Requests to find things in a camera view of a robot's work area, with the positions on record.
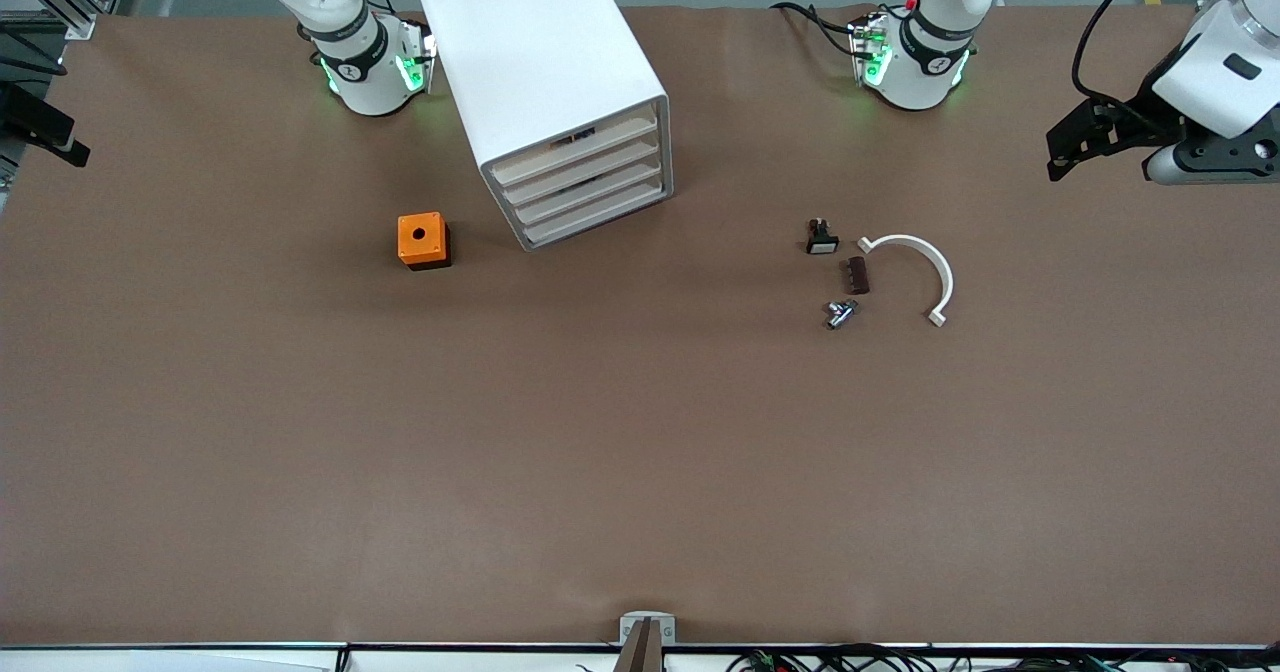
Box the orange box with hole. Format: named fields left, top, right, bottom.
left=397, top=211, right=452, bottom=272

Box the black cable bundle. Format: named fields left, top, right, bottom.
left=725, top=644, right=1280, bottom=672

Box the black left base cable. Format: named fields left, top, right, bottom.
left=769, top=1, right=863, bottom=58

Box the brown table mat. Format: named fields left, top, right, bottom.
left=0, top=2, right=1280, bottom=648

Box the white curved plastic clip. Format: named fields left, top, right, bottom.
left=857, top=234, right=955, bottom=328

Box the grey mounting bracket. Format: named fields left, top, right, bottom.
left=619, top=611, right=677, bottom=647

